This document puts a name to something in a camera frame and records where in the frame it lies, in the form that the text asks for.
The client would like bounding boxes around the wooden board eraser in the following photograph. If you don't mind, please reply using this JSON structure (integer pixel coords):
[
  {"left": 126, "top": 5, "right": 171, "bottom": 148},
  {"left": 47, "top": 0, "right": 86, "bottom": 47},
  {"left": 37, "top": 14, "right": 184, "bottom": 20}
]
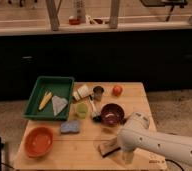
[{"left": 98, "top": 138, "right": 120, "bottom": 157}]

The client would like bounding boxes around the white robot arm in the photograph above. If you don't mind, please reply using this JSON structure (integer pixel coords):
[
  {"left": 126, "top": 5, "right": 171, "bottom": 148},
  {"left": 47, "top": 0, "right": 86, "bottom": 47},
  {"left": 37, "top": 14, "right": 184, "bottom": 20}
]
[{"left": 117, "top": 112, "right": 192, "bottom": 166}]

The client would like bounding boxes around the dark maroon bowl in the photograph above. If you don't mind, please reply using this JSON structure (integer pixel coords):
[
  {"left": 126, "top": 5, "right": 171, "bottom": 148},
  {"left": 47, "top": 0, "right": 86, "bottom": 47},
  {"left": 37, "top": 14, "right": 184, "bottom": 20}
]
[{"left": 100, "top": 103, "right": 125, "bottom": 126}]

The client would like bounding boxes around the orange red bowl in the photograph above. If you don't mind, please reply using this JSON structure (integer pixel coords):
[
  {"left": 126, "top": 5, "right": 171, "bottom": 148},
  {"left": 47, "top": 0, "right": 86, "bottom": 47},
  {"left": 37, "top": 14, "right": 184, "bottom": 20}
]
[{"left": 24, "top": 126, "right": 53, "bottom": 158}]

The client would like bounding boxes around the light green cup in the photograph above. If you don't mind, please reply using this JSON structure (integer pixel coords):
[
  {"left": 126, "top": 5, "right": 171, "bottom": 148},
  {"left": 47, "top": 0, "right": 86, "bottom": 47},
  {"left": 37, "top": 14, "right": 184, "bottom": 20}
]
[{"left": 75, "top": 103, "right": 88, "bottom": 118}]

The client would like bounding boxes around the orange tomato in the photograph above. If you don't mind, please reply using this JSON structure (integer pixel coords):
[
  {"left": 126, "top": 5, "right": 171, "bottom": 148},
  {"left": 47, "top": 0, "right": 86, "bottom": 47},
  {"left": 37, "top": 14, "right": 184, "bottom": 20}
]
[{"left": 112, "top": 85, "right": 123, "bottom": 96}]

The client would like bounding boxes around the blue sponge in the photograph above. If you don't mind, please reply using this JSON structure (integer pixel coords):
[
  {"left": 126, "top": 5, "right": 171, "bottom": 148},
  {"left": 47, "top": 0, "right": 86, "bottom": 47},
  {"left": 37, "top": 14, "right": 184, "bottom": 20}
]
[{"left": 60, "top": 120, "right": 80, "bottom": 134}]

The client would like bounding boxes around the small metal cup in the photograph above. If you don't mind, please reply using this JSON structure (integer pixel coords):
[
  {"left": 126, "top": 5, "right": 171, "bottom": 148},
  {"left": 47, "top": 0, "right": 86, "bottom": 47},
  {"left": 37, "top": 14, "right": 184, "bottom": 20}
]
[{"left": 93, "top": 86, "right": 104, "bottom": 101}]

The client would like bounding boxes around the grey folded cloth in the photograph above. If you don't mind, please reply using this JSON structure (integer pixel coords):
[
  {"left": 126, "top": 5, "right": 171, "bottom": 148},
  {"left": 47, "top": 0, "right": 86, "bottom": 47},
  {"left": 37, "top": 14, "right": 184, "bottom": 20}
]
[{"left": 52, "top": 95, "right": 68, "bottom": 116}]

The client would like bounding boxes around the green plastic tray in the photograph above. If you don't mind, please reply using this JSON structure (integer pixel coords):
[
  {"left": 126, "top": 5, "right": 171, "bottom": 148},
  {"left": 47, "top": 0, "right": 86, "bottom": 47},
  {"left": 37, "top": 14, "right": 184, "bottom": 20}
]
[{"left": 24, "top": 76, "right": 74, "bottom": 121}]

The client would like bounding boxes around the yellow corn cob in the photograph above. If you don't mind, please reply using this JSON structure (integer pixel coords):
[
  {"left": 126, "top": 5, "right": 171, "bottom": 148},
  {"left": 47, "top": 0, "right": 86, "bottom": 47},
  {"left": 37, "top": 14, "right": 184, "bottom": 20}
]
[{"left": 38, "top": 92, "right": 52, "bottom": 110}]

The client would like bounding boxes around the red object on shelf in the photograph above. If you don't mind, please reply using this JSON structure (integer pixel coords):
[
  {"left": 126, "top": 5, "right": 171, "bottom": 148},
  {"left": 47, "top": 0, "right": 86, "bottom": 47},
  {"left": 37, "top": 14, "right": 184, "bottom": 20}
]
[{"left": 68, "top": 16, "right": 81, "bottom": 25}]

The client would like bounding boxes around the black floor cable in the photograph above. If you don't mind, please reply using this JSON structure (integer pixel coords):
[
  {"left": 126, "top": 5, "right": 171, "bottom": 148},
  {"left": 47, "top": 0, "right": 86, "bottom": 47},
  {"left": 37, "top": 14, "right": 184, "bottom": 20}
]
[{"left": 164, "top": 158, "right": 185, "bottom": 171}]

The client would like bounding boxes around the black handled brush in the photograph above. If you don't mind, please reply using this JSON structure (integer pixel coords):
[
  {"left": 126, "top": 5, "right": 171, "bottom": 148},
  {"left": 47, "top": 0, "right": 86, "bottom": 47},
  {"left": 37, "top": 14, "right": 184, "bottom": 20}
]
[{"left": 89, "top": 96, "right": 101, "bottom": 122}]

